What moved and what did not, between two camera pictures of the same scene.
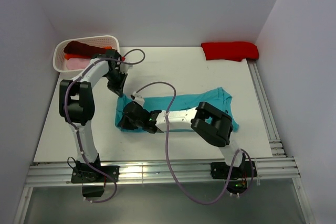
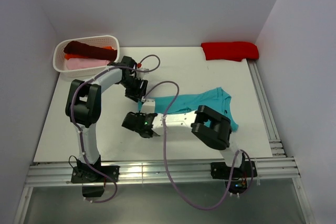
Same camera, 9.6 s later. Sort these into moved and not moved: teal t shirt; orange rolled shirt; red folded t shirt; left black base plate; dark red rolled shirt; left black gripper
Moved: teal t shirt; left black gripper
Not moved: dark red rolled shirt; orange rolled shirt; red folded t shirt; left black base plate
